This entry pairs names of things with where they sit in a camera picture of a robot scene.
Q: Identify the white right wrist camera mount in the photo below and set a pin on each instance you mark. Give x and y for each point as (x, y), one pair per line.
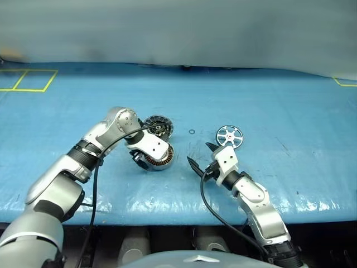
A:
(227, 160)

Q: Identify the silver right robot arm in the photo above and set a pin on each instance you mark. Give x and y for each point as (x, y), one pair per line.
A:
(267, 220)

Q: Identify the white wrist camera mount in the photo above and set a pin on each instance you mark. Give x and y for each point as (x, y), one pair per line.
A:
(153, 146)
(227, 160)

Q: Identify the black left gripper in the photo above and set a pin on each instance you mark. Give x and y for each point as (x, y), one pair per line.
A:
(138, 159)

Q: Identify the grey rounded cylinder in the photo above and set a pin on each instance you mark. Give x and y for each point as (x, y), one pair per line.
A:
(212, 241)
(136, 245)

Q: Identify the blue plastic table cover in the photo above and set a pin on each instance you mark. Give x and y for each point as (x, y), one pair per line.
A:
(251, 106)

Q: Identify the grey robot torso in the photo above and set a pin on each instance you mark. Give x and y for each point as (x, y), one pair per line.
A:
(195, 259)

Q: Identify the round motor lid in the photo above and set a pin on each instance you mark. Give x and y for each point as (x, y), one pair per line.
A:
(163, 123)

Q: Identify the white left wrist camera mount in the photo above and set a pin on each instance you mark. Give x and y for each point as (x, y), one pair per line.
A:
(153, 146)

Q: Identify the white spoked rotor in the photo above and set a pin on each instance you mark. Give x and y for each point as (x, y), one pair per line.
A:
(230, 136)

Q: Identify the round motor housing copper windings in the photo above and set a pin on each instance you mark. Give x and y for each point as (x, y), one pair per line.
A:
(164, 162)

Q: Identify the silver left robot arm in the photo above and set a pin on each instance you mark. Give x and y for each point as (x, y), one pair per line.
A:
(44, 184)

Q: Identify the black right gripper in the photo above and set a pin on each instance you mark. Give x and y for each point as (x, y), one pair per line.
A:
(213, 171)

